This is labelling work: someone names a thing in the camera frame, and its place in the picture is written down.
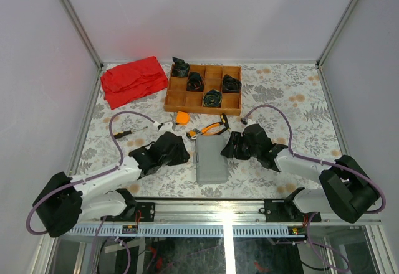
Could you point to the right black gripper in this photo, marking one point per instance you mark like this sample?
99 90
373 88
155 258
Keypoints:
236 139

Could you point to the black yellow flat screwdriver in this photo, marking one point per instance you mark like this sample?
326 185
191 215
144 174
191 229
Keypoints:
122 134

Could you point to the aluminium mounting rail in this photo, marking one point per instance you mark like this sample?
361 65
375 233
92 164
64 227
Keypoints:
213 211

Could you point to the rolled dark belt outside tray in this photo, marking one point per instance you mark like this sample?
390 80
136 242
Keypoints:
180 68

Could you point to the rolled dark belt right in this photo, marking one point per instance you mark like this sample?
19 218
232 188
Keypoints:
230 84

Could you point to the wooden compartment tray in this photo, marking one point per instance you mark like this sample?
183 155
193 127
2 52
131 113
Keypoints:
179 99

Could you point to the orange hex key set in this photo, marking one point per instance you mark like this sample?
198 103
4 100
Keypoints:
192 134

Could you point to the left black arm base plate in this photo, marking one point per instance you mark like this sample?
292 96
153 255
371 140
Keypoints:
140 212

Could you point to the black yellow phillips screwdriver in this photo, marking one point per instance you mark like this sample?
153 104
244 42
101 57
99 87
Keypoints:
225 122

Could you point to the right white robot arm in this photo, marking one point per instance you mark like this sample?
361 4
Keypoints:
346 189

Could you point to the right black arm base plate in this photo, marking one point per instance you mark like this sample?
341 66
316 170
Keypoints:
280 210

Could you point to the grey plastic tool case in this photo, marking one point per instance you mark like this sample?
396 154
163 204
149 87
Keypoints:
211 166

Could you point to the rolled dark belt bottom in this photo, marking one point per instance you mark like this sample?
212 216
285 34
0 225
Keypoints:
212 99

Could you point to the rolled dark belt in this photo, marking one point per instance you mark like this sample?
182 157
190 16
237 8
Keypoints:
230 84
212 99
195 82

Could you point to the orange handled pliers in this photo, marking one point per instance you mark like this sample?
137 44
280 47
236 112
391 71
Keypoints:
216 128

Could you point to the orange tape measure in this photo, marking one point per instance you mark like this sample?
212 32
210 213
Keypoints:
180 118

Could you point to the rolled dark belt upper left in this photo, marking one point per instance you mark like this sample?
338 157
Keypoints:
195 82

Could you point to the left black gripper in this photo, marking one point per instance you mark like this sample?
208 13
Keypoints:
183 155

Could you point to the red folded cloth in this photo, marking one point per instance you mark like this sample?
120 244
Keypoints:
128 82

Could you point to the white slotted cable duct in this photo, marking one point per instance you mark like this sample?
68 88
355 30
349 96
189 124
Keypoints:
120 230

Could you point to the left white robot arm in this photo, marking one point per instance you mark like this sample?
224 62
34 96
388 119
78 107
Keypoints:
65 201

